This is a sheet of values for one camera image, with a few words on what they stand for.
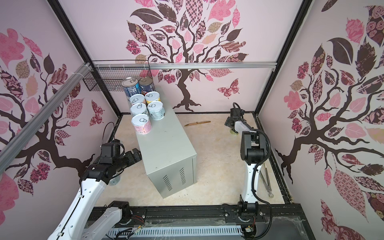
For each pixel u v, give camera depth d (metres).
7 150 0.50
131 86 0.71
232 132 1.07
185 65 0.92
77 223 0.40
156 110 0.67
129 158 0.68
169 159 0.58
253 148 0.59
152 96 0.73
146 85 0.73
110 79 1.22
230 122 1.00
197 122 1.14
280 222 0.72
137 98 0.72
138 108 0.68
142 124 0.61
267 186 0.82
